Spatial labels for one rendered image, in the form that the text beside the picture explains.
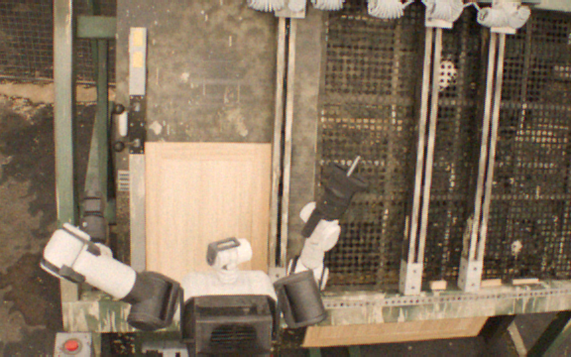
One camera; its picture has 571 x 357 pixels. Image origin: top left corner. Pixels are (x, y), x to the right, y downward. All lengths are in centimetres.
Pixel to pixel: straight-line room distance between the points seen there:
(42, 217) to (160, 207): 173
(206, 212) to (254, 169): 23
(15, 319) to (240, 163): 169
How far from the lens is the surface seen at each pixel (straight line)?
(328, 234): 185
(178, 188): 218
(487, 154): 241
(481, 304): 260
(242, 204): 220
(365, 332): 298
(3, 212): 391
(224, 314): 163
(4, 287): 355
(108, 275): 166
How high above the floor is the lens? 276
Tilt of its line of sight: 43 degrees down
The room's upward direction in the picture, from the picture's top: 10 degrees clockwise
